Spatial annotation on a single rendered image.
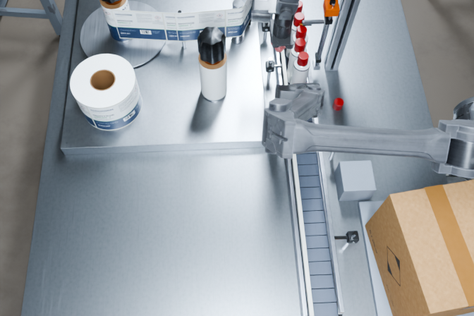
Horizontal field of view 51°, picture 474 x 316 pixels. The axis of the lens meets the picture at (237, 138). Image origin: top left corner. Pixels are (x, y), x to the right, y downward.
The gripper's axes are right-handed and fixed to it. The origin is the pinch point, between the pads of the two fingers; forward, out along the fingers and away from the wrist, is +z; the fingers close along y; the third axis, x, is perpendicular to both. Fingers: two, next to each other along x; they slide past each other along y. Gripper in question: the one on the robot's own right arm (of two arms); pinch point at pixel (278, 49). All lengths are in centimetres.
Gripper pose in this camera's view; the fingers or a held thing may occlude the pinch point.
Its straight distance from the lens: 165.7
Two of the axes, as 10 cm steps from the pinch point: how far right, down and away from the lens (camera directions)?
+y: 0.4, 8.9, -4.6
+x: 10.0, -0.3, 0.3
